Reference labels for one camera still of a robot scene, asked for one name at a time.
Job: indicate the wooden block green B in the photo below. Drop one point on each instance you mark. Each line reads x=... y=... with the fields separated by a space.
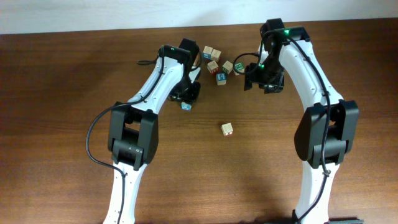
x=239 y=68

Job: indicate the wooden block blue D side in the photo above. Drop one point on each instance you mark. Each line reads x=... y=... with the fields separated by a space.
x=186 y=106

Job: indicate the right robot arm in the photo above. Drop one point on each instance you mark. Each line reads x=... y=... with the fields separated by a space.
x=326 y=131

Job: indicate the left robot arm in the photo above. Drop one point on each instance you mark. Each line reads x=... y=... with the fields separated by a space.
x=134 y=130

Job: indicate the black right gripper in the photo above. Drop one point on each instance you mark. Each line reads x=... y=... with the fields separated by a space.
x=265 y=84

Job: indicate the wooden block green side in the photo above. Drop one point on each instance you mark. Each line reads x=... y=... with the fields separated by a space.
x=227 y=67

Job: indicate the wooden block Y red side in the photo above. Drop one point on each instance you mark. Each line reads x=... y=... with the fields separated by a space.
x=212 y=67

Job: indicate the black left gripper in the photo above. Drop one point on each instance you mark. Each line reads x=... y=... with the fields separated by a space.
x=192 y=96

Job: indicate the plain wooden block hourglass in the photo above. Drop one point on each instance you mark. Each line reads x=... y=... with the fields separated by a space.
x=215 y=55

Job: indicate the wooden block blue S top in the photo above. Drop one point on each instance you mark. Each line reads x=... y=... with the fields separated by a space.
x=221 y=78

